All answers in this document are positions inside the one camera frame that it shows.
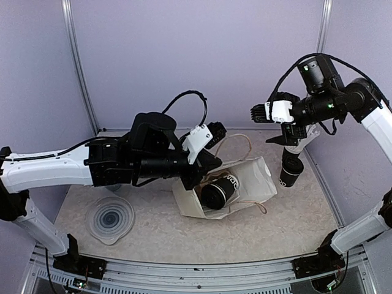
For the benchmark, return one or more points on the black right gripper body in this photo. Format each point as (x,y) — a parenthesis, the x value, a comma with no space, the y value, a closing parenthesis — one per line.
(324,105)

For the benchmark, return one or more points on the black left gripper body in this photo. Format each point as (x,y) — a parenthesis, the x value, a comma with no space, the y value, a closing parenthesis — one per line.
(155,167)

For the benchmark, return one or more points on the black cup lid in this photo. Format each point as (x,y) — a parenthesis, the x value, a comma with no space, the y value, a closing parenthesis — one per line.
(292,165)
(213,197)

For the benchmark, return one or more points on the black paper coffee cup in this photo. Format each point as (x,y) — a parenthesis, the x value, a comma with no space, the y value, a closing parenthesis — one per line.
(287,180)

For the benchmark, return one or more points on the cream paper bag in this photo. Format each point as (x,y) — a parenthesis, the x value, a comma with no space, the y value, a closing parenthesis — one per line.
(255,186)

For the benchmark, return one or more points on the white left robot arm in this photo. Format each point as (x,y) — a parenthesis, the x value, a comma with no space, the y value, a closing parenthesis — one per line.
(21,173)

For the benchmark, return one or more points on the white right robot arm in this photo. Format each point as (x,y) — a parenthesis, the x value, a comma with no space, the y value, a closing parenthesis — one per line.
(354,149)

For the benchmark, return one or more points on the wrapped white straws bundle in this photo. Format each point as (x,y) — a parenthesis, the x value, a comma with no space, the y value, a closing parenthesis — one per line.
(312,132)

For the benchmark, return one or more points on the blue glass cup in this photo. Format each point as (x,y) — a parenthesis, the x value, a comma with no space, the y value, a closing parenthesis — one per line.
(114,187)

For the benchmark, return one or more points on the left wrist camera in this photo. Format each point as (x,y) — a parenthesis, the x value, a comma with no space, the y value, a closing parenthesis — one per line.
(202,137)

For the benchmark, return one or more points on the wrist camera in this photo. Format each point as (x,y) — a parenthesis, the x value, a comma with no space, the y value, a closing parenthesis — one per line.
(276,112)
(202,137)

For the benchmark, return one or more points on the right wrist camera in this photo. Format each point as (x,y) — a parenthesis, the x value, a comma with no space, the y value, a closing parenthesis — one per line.
(276,112)

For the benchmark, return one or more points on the right aluminium post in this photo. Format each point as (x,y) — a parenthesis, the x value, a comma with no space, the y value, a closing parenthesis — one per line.
(324,25)

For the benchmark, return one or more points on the aluminium post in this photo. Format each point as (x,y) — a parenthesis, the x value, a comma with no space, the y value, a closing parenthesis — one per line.
(72,37)
(324,25)

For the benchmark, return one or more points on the aluminium front rail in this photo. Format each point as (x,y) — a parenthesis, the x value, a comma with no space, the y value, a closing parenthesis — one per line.
(123,276)

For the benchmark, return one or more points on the left aluminium post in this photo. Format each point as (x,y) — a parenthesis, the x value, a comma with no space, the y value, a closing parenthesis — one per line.
(72,37)

